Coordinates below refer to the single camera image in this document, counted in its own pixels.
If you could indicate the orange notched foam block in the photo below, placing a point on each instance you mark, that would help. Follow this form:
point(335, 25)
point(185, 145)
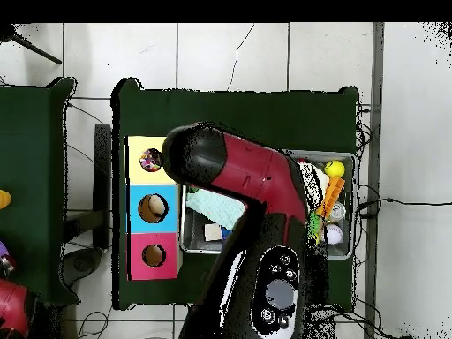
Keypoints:
point(331, 196)

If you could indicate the yellow tennis ball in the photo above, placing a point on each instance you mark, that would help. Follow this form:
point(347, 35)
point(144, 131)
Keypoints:
point(334, 168)

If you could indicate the black metal stand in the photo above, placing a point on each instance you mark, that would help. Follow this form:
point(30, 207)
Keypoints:
point(103, 159)

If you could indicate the shallow clear plastic bin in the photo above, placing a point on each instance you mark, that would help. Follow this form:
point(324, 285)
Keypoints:
point(339, 252)

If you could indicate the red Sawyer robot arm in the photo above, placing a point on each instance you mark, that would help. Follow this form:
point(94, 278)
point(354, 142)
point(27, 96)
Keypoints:
point(254, 169)

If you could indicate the black tripod leg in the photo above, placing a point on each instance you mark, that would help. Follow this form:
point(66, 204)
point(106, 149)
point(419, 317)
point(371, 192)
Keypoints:
point(35, 51)

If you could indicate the dark grey rounded object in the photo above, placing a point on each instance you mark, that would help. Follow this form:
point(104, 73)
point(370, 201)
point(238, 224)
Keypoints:
point(83, 263)

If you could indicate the white baseball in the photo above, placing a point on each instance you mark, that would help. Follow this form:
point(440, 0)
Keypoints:
point(334, 235)

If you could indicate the yellow toy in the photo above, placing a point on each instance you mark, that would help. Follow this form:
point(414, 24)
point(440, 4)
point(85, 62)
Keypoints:
point(3, 199)

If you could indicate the dark green tablecloth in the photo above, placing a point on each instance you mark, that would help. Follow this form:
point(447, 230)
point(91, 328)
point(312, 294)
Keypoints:
point(31, 141)
point(247, 109)

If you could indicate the light blue waffle cloth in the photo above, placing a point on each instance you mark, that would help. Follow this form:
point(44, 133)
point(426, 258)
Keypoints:
point(219, 208)

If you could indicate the purple ball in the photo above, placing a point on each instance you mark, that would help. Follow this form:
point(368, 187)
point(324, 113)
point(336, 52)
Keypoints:
point(3, 249)

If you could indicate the wooden box with three holes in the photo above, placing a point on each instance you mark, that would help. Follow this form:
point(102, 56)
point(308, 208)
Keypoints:
point(136, 212)

